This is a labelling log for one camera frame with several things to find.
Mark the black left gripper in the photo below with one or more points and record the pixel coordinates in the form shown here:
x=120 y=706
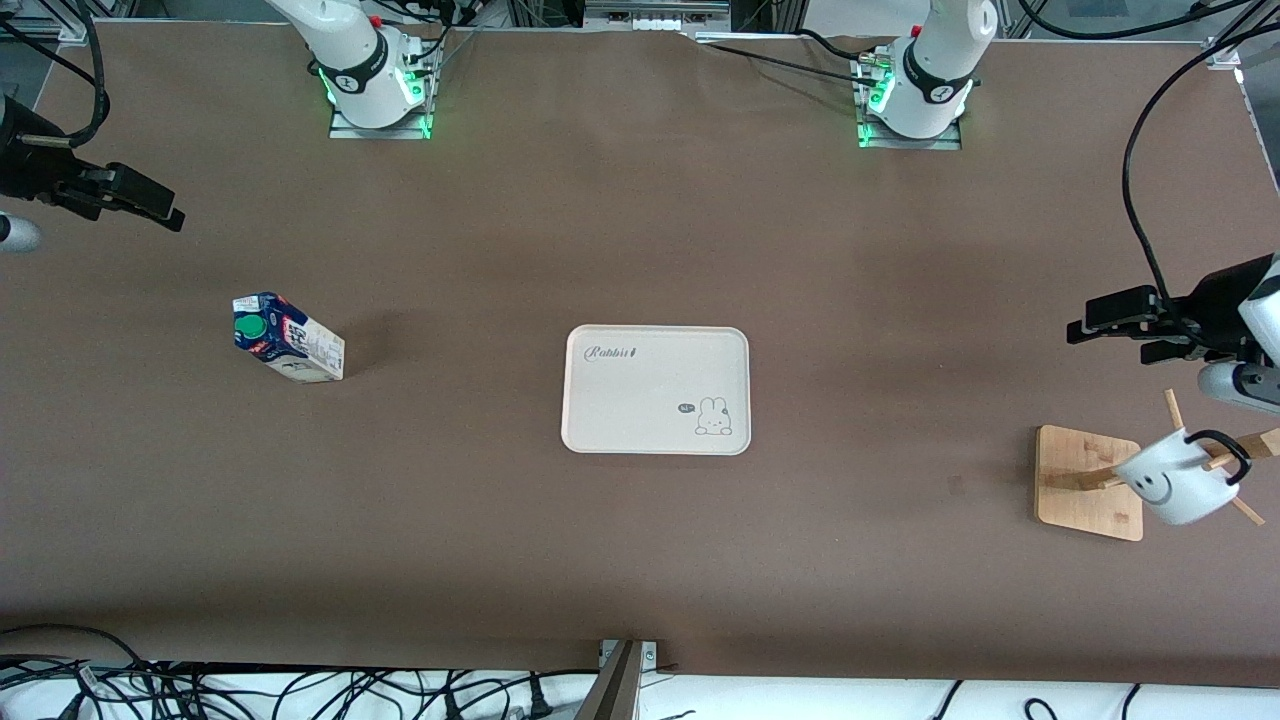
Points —
x=1213 y=304

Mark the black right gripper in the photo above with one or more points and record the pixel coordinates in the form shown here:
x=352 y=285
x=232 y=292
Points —
x=27 y=168

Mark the blue white milk carton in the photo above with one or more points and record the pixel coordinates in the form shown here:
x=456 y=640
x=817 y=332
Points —
x=290 y=345

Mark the wooden cup rack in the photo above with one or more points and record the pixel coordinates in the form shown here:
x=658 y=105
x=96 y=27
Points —
x=1075 y=490

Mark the cream rabbit print tray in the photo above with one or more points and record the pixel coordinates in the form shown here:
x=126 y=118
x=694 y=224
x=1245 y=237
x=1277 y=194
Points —
x=640 y=400

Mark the white power strip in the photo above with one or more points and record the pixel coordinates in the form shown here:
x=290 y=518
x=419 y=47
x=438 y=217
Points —
x=655 y=12

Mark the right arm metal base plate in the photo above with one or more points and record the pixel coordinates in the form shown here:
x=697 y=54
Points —
x=380 y=130

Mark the aluminium corner bracket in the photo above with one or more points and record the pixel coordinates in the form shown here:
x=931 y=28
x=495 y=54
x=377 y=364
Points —
x=1222 y=52

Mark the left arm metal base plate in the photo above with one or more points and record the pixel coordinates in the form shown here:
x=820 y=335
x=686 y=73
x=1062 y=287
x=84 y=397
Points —
x=905 y=140

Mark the aluminium profile post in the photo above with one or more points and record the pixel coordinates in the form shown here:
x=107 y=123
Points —
x=615 y=690

